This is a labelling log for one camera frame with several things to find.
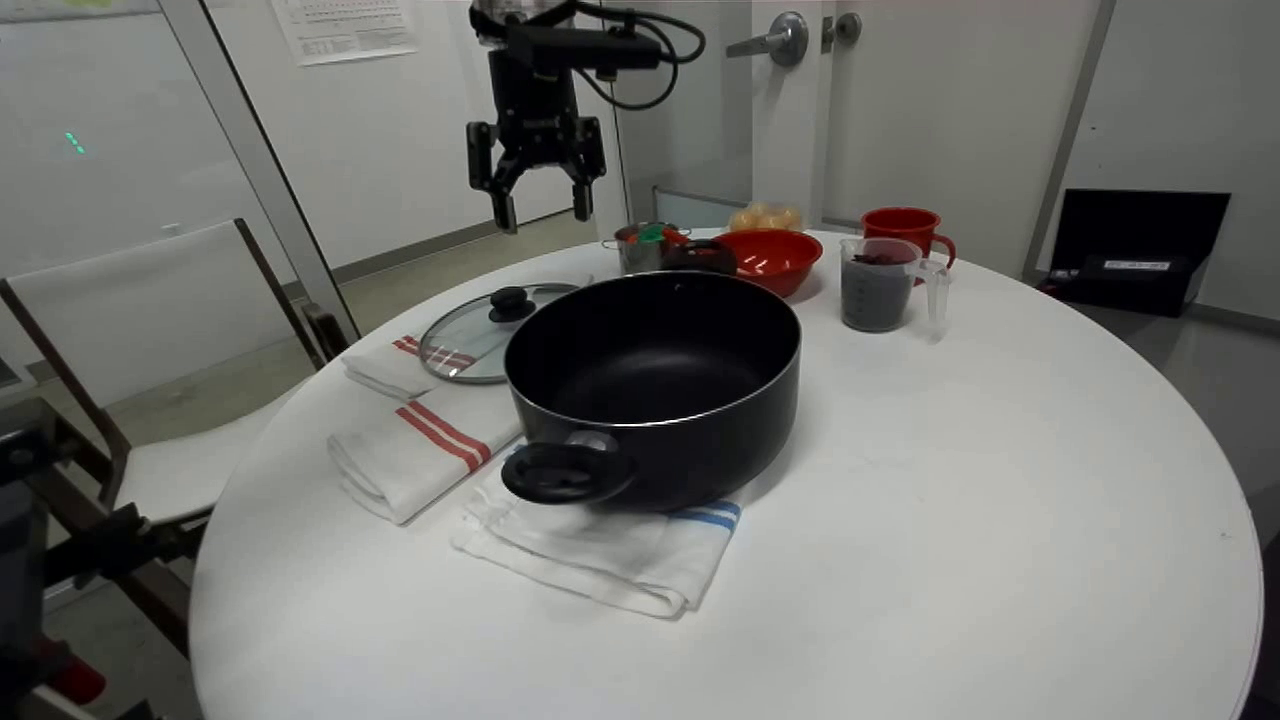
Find glass lid black knob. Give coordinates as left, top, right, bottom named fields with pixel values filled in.
left=418, top=282, right=583, bottom=390

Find metal can with toys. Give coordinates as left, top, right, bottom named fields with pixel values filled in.
left=613, top=215, right=695, bottom=275

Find beige bread roll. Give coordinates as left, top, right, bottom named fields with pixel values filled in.
left=728, top=199, right=813, bottom=237

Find clear cup dark contents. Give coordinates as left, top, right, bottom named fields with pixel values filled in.
left=837, top=234, right=927, bottom=337

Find white towel blue stripe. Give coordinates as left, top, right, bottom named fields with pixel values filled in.
left=447, top=463, right=744, bottom=624

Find black camera stand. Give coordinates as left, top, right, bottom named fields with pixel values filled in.
left=0, top=384, right=214, bottom=720

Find white chair dark frame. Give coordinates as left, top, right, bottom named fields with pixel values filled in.
left=0, top=215, right=334, bottom=532

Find clear plastic tube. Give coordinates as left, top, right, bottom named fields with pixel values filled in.
left=921, top=249, right=959, bottom=343

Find silver door lever handle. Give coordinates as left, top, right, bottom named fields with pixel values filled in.
left=723, top=10, right=813, bottom=74

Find red bowl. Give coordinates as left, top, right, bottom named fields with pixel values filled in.
left=711, top=229, right=829, bottom=302

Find white door frosted glass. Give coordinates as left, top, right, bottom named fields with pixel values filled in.
left=613, top=0, right=871, bottom=237

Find open black box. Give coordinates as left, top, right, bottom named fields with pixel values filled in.
left=1038, top=183, right=1235, bottom=321

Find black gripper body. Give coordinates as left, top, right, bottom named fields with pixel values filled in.
left=490, top=51, right=579, bottom=177

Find black cooking pot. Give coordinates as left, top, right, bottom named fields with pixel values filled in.
left=497, top=269, right=808, bottom=515

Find white towel red stripes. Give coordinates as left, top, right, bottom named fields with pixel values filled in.
left=324, top=378, right=530, bottom=528
left=340, top=302, right=536, bottom=406

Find grey glass wall post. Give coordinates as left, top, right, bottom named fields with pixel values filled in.
left=155, top=0, right=366, bottom=352

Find white paper notice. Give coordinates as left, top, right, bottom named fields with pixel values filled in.
left=267, top=0, right=420, bottom=74

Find small silver door knob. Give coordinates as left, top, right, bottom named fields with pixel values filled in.
left=816, top=10, right=866, bottom=56

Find red mug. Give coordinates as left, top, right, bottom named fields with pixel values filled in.
left=859, top=204, right=959, bottom=274

